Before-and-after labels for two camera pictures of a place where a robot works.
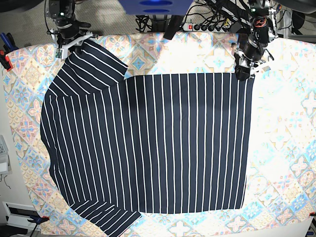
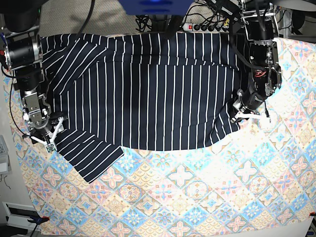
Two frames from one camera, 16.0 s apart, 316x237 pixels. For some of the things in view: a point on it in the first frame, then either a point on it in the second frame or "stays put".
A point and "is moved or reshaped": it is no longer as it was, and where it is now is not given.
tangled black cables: x=144 y=23 stays put
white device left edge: x=5 y=166 stays put
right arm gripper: x=253 y=51 → x=246 y=105
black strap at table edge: x=173 y=26 stays put
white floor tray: x=18 y=215 stays put
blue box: x=156 y=7 stays put
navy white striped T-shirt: x=120 y=145 is moved or reshaped
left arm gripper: x=68 y=34 → x=47 y=135
